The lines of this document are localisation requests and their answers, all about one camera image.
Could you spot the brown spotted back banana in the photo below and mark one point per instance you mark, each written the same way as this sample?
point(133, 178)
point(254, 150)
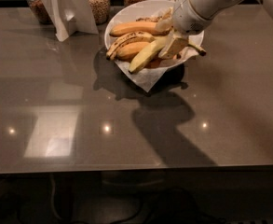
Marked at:
point(150, 19)

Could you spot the glass jar left brown nuts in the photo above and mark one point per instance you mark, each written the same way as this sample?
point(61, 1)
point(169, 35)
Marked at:
point(39, 11)

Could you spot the yellow-green front banana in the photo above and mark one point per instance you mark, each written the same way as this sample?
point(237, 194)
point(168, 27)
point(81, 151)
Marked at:
point(151, 51)

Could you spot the orange banana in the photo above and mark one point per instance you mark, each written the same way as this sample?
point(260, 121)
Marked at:
point(136, 26)
point(128, 52)

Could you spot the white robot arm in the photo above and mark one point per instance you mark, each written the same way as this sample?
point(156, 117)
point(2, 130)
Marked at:
point(208, 9)

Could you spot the orange banana lower middle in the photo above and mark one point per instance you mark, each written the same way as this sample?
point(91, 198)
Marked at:
point(128, 52)

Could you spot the spotted brown banana left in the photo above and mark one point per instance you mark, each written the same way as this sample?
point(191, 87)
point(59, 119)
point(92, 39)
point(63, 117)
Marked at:
point(125, 40)

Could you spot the white paper liner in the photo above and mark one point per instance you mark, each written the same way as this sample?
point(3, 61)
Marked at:
point(148, 77)

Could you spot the white folded paper stand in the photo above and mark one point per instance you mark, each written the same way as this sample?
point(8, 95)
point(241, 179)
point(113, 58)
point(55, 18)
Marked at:
point(70, 16)

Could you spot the orange banana upper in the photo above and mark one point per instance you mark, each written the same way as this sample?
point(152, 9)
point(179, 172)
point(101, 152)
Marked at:
point(136, 26)

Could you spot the white ceramic bowl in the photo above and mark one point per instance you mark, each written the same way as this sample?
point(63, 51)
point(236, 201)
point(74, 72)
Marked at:
point(144, 9)

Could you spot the glass jar light grains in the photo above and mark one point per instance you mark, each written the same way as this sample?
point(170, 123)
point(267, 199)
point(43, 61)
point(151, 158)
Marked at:
point(100, 10)

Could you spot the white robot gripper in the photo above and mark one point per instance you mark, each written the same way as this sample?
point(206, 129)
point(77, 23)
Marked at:
point(188, 16)

